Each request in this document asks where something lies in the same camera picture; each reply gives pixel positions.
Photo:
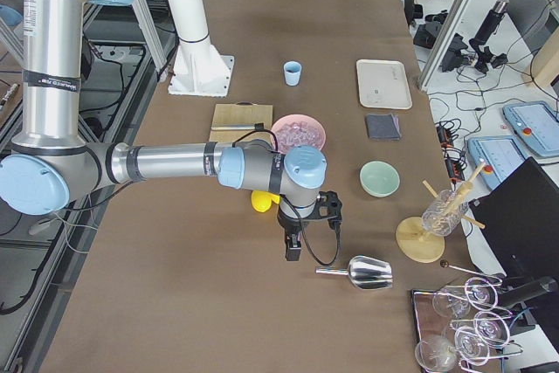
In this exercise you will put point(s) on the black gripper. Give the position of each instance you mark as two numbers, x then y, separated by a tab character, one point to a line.
289	224

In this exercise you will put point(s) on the clear ice cubes pile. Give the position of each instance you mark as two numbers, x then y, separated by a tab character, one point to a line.
298	134

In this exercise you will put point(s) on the steel ice scoop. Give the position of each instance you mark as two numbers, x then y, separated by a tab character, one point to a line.
363	272

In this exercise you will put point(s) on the light blue cup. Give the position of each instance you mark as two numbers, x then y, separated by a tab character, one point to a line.
292	72

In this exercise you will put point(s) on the lower whole lemon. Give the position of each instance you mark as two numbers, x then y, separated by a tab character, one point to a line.
262	201

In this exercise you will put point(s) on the green bowl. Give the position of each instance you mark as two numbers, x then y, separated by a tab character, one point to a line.
379	179

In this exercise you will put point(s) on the pink bowl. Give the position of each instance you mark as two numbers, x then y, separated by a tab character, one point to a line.
295	118

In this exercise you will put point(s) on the wooden glass stand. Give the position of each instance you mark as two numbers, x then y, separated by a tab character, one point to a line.
423	238

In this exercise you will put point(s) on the steel muddler black tip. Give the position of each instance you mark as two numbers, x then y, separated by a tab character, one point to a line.
233	127

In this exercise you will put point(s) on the bamboo cutting board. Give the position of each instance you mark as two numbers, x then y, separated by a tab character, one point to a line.
241	113

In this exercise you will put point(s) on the grey folded cloth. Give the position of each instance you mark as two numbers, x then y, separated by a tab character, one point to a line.
383	127

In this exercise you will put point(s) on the long bar spoon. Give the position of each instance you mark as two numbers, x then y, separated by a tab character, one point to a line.
445	264

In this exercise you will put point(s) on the crystal glass on stand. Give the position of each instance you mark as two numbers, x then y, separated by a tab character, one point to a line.
439	221

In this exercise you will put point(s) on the cream rabbit tray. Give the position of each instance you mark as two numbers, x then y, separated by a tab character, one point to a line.
383	84

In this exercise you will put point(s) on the black tray with glasses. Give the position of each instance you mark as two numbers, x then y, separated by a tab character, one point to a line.
461	329

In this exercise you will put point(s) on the near teach pendant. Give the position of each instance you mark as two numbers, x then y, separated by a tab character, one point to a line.
502	155

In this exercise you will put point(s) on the teach pendant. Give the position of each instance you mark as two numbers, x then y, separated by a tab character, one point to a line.
536	124
502	155

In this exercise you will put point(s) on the far teach pendant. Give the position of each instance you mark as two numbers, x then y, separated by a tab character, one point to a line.
536	124

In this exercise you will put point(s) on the aluminium frame post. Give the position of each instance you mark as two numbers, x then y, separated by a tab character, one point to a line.
442	43

